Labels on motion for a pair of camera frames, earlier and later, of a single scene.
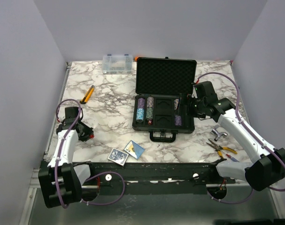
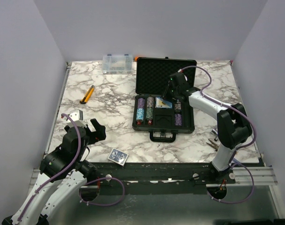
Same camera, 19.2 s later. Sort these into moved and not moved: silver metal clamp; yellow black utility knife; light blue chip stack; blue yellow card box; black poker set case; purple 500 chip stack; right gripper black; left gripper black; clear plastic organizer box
Moved: right gripper black; blue yellow card box; left gripper black
Not moved: purple 500 chip stack; silver metal clamp; clear plastic organizer box; light blue chip stack; yellow black utility knife; black poker set case
